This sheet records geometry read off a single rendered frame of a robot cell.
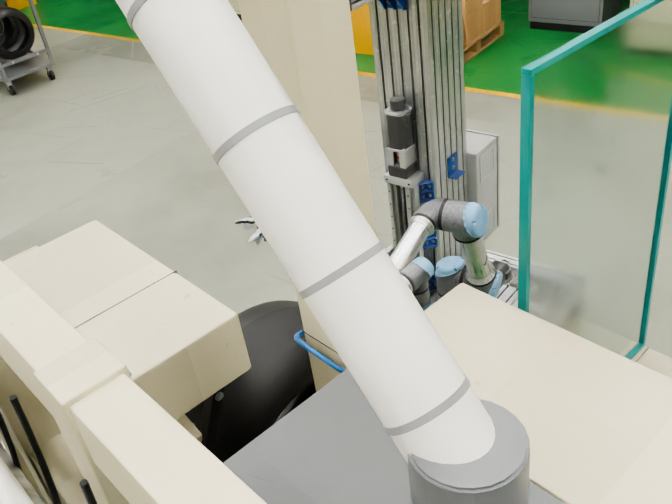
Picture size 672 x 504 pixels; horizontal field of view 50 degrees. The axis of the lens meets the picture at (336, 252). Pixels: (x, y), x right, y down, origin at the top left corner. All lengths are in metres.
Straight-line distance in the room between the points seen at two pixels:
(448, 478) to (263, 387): 0.93
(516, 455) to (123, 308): 0.91
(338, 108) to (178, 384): 0.60
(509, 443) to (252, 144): 0.47
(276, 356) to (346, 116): 0.72
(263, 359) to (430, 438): 0.94
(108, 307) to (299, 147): 0.79
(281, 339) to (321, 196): 0.98
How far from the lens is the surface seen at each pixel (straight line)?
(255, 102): 0.89
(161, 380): 1.41
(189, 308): 1.49
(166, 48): 0.93
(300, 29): 1.17
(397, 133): 2.83
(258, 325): 1.88
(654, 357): 2.08
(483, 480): 0.90
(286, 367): 1.78
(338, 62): 1.23
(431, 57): 2.75
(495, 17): 8.19
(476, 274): 2.81
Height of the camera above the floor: 2.65
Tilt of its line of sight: 34 degrees down
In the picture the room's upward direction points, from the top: 9 degrees counter-clockwise
